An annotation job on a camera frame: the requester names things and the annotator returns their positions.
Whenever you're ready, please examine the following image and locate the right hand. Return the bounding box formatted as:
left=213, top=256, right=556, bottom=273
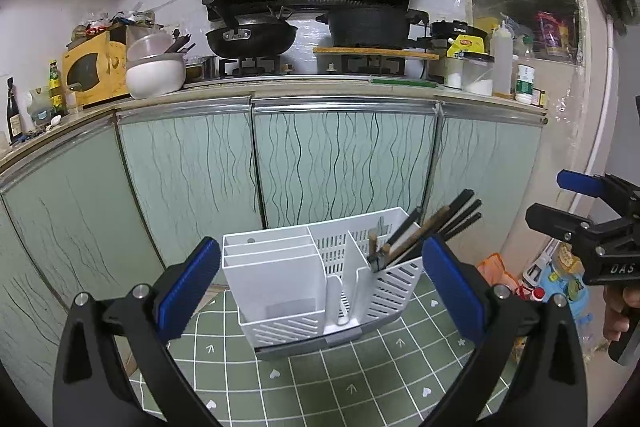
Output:
left=603, top=285, right=640, bottom=341

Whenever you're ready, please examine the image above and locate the black frying pan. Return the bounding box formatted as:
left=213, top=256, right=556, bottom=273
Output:
left=202, top=0, right=297, bottom=58

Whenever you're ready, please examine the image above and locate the blue plastic container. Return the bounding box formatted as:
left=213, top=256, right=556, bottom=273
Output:
left=539, top=262, right=593, bottom=325

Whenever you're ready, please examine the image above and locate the dark sauce bottle red cap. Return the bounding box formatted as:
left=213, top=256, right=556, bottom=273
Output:
left=526, top=287, right=546, bottom=303

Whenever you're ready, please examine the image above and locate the yellow microwave oven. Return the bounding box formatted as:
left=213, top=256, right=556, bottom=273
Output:
left=62, top=26, right=128, bottom=107

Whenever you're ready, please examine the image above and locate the white squeeze bottle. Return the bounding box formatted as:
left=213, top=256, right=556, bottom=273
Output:
left=490, top=22, right=513, bottom=96

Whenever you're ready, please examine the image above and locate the wooden cutting board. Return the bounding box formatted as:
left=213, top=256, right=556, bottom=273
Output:
left=312, top=46, right=440, bottom=61

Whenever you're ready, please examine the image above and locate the dark green chopstick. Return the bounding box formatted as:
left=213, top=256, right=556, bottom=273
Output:
left=385, top=188, right=474, bottom=267
left=442, top=212, right=482, bottom=241
left=438, top=198, right=482, bottom=234
left=367, top=206, right=422, bottom=272

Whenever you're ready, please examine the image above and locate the dark wine bottle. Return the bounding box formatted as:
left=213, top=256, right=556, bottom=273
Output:
left=6, top=77, right=24, bottom=144

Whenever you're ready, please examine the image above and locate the green label white bottle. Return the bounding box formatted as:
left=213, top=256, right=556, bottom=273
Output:
left=515, top=64, right=535, bottom=105

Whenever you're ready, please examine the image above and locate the green checked table mat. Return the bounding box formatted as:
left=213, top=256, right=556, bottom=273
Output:
left=127, top=271, right=522, bottom=427

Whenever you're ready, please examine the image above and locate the white ceramic bowl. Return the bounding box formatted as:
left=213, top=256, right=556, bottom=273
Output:
left=125, top=53, right=186, bottom=100

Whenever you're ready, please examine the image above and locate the white plastic utensil holder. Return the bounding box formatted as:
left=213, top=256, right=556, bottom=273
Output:
left=221, top=207, right=423, bottom=360

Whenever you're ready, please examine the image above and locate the black cooking pot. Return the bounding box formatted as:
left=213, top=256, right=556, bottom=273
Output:
left=316, top=5, right=430, bottom=50

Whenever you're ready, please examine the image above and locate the clear jar black lid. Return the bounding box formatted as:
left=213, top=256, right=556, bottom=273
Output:
left=444, top=51, right=495, bottom=96

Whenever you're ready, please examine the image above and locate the green glass bottle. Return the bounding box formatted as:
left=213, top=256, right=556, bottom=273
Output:
left=49, top=60, right=66, bottom=117

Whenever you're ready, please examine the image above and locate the orange plastic bag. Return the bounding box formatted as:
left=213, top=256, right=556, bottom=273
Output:
left=477, top=253, right=518, bottom=293

